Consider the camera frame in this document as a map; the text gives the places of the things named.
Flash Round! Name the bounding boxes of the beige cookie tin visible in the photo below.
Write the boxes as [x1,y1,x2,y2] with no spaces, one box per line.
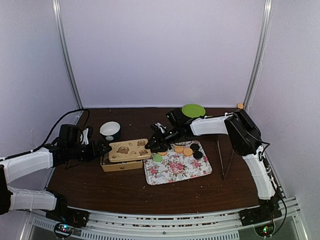
[100,158,143,173]

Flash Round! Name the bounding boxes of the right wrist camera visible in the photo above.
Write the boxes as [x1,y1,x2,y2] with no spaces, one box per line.
[150,122,167,134]

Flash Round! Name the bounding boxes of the green plate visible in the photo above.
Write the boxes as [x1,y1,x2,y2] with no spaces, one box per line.
[181,103,206,118]

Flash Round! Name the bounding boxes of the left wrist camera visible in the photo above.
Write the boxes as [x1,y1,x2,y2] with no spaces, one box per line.
[80,126,93,145]

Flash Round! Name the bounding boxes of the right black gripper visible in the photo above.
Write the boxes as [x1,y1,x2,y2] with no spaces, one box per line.
[145,125,182,152]

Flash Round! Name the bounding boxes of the aluminium frame post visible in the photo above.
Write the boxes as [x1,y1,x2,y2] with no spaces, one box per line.
[244,0,274,112]
[51,0,85,110]

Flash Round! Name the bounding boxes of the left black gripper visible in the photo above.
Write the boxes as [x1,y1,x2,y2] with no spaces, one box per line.
[67,138,112,163]

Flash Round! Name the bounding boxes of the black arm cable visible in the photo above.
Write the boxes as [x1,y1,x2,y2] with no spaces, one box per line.
[0,108,91,161]

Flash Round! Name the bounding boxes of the silver metal tin lid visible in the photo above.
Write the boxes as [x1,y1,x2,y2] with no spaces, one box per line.
[108,138,152,163]

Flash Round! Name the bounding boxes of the black sandwich cookie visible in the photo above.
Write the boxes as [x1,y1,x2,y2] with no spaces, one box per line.
[190,143,200,151]
[193,151,203,160]

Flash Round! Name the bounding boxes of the white and dark bowl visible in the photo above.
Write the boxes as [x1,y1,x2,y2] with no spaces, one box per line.
[99,121,121,141]

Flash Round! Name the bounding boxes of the left aluminium frame post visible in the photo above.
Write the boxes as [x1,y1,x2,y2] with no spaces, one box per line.
[51,0,85,110]

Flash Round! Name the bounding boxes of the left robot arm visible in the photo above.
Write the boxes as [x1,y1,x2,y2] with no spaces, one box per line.
[0,124,112,222]

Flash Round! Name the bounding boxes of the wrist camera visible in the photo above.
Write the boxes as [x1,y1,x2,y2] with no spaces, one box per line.
[80,126,93,145]
[150,122,167,134]

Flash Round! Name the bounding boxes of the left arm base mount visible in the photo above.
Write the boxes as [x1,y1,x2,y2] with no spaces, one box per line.
[45,190,90,228]

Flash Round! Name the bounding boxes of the green cookie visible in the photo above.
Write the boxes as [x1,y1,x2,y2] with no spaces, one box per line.
[152,154,163,163]

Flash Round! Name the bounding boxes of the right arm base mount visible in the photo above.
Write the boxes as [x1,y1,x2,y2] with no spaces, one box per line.
[238,200,282,226]

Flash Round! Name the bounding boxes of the metal tongs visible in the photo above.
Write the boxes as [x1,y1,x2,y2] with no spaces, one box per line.
[216,139,235,181]

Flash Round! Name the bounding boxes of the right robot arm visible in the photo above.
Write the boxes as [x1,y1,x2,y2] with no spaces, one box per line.
[145,108,276,201]

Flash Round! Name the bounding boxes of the floral rectangular tray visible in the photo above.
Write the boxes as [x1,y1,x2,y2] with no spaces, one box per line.
[143,140,213,186]

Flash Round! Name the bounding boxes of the right aluminium frame post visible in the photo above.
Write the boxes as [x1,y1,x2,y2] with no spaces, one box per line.
[244,0,274,112]

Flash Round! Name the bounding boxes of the front aluminium rail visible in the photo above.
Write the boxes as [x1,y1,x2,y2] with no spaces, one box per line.
[19,209,308,240]

